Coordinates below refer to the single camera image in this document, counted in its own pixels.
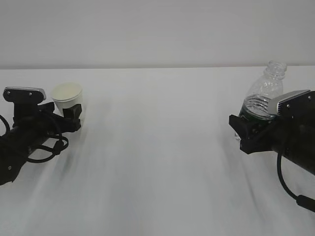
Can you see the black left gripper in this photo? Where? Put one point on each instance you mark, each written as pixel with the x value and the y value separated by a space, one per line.
pixel 69 122

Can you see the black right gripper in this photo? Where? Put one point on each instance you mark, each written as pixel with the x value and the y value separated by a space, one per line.
pixel 273 137

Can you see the white paper cup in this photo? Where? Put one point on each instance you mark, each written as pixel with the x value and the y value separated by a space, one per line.
pixel 68 94

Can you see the clear green-label water bottle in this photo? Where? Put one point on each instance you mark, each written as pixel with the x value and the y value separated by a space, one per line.
pixel 268 86

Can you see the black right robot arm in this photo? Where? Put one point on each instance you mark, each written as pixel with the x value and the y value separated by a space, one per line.
pixel 295 138

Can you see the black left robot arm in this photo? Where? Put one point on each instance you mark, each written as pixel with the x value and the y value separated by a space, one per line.
pixel 35 137

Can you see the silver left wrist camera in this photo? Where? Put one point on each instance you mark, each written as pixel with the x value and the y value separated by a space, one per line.
pixel 24 95

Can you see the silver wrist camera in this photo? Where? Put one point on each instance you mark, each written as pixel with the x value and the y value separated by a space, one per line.
pixel 24 95
pixel 294 104

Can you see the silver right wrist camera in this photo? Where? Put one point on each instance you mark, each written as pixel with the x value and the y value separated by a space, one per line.
pixel 294 104

